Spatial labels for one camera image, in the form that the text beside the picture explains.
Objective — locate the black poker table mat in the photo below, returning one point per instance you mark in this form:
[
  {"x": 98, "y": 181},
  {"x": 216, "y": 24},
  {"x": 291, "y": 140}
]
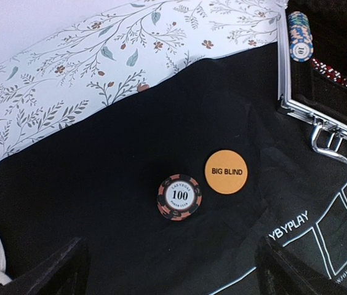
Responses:
[{"x": 98, "y": 179}]

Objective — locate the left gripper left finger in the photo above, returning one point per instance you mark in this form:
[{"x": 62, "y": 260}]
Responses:
[{"x": 64, "y": 272}]

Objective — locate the orange big blind button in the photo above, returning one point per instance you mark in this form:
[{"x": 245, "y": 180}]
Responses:
[{"x": 226, "y": 172}]

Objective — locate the red dice row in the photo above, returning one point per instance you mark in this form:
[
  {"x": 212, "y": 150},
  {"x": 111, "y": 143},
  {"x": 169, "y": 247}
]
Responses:
[{"x": 328, "y": 72}]

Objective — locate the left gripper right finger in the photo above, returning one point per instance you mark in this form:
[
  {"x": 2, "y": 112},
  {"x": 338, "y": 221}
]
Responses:
[{"x": 280, "y": 272}]

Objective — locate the aluminium poker chip case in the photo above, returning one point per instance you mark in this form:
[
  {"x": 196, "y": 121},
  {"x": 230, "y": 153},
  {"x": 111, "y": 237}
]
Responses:
[{"x": 305, "y": 94}]

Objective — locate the left poker chip row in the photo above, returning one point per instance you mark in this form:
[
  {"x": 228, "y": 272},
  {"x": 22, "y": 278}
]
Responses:
[{"x": 301, "y": 39}]

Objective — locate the orange black 100 chip stack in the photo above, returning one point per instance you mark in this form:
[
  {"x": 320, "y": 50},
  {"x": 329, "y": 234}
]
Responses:
[{"x": 179, "y": 196}]

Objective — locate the floral white tablecloth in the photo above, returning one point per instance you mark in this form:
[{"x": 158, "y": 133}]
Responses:
[{"x": 93, "y": 64}]

